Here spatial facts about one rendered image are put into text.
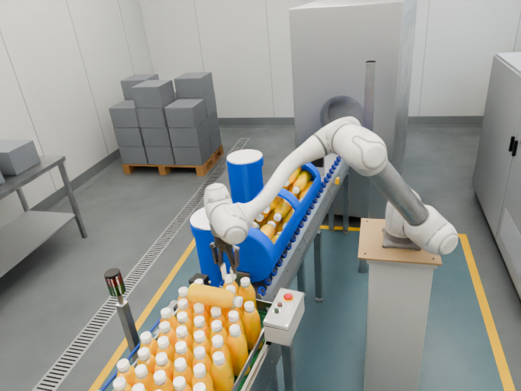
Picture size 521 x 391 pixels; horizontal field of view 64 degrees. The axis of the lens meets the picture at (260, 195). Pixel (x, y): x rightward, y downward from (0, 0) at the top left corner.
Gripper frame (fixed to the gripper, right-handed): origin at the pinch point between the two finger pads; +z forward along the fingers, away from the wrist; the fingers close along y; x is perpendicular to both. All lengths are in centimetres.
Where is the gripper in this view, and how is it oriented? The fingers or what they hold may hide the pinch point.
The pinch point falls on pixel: (228, 272)
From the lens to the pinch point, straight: 180.3
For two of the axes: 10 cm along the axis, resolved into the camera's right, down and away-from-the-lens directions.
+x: -3.8, 4.6, -8.0
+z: 0.9, 8.8, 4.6
